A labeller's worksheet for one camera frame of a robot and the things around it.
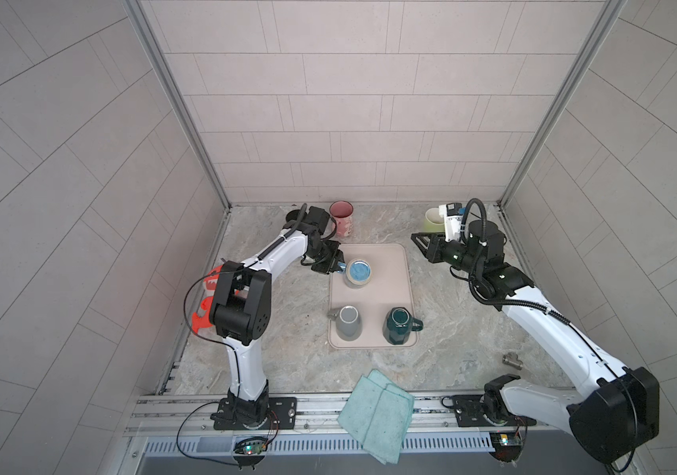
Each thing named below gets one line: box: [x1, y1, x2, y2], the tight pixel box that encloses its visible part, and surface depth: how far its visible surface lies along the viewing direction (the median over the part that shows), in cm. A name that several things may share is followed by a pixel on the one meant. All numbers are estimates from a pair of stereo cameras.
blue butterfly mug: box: [336, 258, 373, 288], surface depth 86 cm
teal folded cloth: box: [336, 369, 415, 466], surface depth 72 cm
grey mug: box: [326, 304, 364, 342], surface depth 80 cm
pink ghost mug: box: [329, 199, 355, 238], surface depth 104 cm
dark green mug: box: [382, 306, 424, 346], surface depth 79 cm
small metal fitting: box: [501, 352, 524, 371], surface depth 80 cm
